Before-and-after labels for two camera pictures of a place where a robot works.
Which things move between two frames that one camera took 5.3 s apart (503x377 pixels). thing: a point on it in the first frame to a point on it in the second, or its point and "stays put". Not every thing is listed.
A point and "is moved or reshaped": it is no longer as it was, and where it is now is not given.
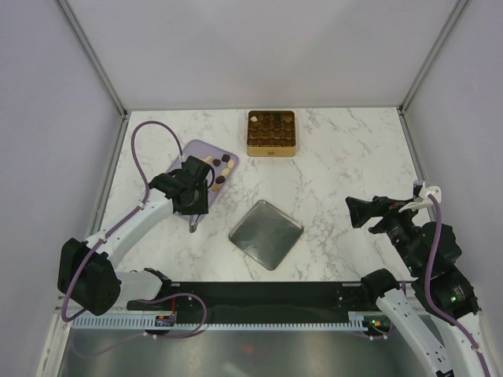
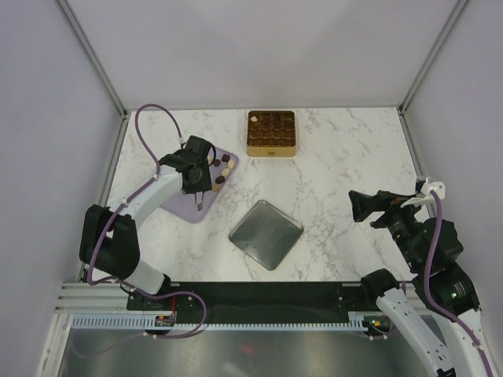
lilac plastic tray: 223,161 stays put
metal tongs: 192,226 is moved or reshaped
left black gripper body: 200,202 to 203,181
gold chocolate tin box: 271,133 stays put
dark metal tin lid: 266,234 stays put
